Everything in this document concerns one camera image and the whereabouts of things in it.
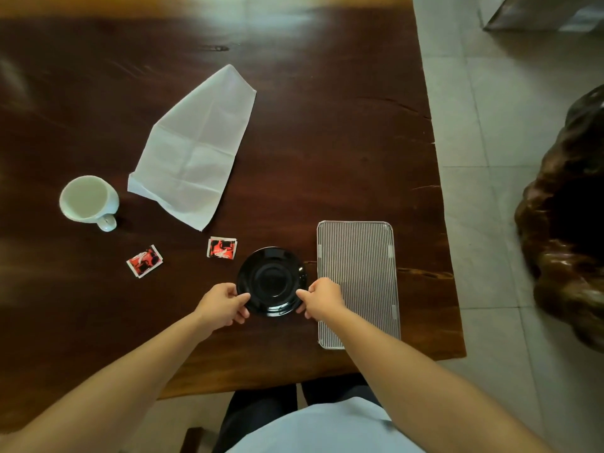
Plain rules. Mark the white cup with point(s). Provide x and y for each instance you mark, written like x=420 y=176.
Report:
x=87 y=200

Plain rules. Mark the wooden chair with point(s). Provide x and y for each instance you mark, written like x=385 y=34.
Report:
x=196 y=441

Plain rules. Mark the white cloth napkin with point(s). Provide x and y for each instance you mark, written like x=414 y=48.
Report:
x=193 y=146

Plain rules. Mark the person's right thumb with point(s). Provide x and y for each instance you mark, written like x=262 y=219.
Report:
x=303 y=294

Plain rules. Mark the dark carved wood stool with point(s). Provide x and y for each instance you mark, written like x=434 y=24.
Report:
x=564 y=221

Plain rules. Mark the dark furniture base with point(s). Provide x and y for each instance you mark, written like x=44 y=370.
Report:
x=542 y=14

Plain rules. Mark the person's light blue shirt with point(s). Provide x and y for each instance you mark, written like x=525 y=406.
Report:
x=325 y=431

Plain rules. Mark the person's left thumb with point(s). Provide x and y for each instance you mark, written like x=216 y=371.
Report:
x=241 y=299

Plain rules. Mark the person's left forearm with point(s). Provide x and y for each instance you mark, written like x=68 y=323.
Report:
x=94 y=386

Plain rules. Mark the striped rectangular tray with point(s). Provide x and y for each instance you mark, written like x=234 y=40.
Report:
x=358 y=273

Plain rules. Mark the person's left hand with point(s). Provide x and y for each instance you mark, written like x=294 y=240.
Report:
x=218 y=306

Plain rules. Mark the person's dark trousers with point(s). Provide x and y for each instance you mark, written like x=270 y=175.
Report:
x=264 y=410

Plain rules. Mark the person's right hand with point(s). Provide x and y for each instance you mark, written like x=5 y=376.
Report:
x=324 y=299

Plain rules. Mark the black saucer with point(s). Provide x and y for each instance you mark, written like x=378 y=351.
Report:
x=271 y=278

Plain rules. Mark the red sachet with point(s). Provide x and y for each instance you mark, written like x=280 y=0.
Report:
x=222 y=248
x=144 y=261

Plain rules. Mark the person's right forearm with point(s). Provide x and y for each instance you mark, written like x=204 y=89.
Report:
x=424 y=386

